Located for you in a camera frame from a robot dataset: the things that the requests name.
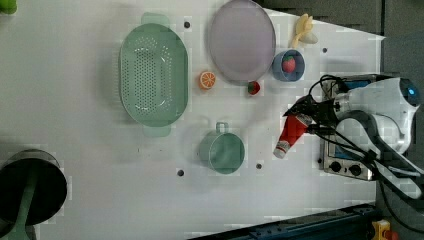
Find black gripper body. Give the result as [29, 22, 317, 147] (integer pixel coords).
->
[284, 95, 338, 126]

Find red ketchup bottle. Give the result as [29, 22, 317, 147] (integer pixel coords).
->
[273, 114, 312, 159]

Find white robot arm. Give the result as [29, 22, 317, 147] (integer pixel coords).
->
[284, 75, 423, 212]

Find silver black toaster oven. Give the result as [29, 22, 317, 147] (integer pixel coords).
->
[319, 74, 411, 182]

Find strawberry in blue bowl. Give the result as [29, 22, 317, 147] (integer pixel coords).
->
[282, 56, 296, 73]

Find small blue bowl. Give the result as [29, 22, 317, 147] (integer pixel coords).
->
[271, 49, 305, 82]

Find strawberry on table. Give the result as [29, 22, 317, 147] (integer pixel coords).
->
[247, 81, 260, 95]

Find toy banana bunch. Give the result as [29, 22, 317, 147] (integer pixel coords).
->
[291, 13, 318, 48]

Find green measuring cup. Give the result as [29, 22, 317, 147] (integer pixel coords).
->
[199, 122, 245, 175]

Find lilac round plate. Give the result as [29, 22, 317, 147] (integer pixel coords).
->
[208, 0, 276, 82]

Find orange slice toy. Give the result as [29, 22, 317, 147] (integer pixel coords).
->
[199, 71, 216, 90]

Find yellow red clamp object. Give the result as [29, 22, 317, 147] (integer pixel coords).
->
[372, 219, 400, 240]

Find green oval colander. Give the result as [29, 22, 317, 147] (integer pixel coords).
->
[119, 12, 189, 137]

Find black pot with green spoon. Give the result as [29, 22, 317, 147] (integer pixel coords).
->
[0, 149, 68, 240]

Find green object top corner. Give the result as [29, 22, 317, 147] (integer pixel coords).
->
[0, 0, 17, 14]

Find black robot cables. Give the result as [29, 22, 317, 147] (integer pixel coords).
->
[307, 74, 424, 234]

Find blue metal frame rail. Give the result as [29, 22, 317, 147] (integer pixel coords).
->
[190, 204, 381, 240]

